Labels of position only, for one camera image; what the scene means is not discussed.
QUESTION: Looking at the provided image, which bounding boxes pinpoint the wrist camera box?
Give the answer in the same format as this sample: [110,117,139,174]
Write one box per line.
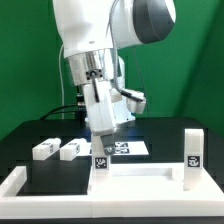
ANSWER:
[121,89,146,114]

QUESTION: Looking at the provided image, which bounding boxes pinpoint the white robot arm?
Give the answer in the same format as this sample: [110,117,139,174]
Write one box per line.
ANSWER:
[53,0,176,156]

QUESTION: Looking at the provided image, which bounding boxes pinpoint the white U-shaped fence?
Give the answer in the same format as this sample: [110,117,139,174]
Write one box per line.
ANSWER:
[0,166,224,219]

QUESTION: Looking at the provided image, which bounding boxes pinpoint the fiducial marker sheet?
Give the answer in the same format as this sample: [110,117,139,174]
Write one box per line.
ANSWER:
[87,140,150,157]

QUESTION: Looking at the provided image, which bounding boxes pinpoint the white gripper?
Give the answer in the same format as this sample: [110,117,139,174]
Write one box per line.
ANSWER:
[83,81,116,155]

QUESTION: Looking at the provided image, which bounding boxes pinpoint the black cables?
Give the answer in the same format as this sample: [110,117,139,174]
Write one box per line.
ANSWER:
[39,103,88,121]

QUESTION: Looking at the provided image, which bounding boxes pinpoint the white cable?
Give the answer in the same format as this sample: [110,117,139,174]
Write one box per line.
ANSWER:
[58,44,66,120]

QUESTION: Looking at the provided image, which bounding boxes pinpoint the white desk tabletop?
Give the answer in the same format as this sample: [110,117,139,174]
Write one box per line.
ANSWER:
[87,162,224,205]

